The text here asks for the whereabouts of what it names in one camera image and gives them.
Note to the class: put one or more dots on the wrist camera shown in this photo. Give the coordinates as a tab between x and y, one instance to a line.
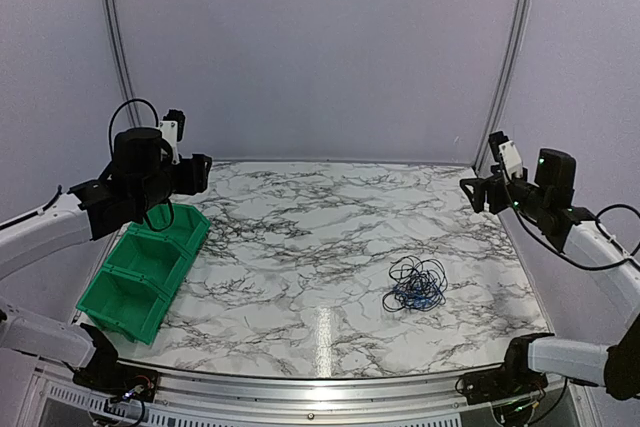
172	127
507	156

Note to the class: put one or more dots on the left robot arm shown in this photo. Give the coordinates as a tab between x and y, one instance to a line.
130	186

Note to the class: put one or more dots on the middle green storage bin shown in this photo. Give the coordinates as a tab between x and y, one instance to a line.
155	259

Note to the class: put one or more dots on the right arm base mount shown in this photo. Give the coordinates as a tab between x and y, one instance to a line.
500	382

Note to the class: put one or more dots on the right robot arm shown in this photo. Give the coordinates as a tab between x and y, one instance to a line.
575	235

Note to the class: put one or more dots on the near green storage bin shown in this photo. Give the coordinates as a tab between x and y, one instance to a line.
128	305

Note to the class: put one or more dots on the far green storage bin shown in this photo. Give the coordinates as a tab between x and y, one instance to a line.
181	223

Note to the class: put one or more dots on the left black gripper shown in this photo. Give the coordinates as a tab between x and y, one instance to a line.
195	174

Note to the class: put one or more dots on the front aluminium rail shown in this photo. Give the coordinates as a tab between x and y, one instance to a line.
185	398

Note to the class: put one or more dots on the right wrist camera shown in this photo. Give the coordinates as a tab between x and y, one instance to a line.
507	156

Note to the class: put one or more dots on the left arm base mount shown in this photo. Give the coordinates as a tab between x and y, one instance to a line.
105	373

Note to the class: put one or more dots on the green storage bin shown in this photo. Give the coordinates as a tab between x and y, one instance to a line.
128	305
181	223
155	259

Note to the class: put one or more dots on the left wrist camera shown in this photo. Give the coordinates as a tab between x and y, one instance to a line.
172	127

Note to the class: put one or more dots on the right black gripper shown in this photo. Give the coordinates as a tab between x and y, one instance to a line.
481	186

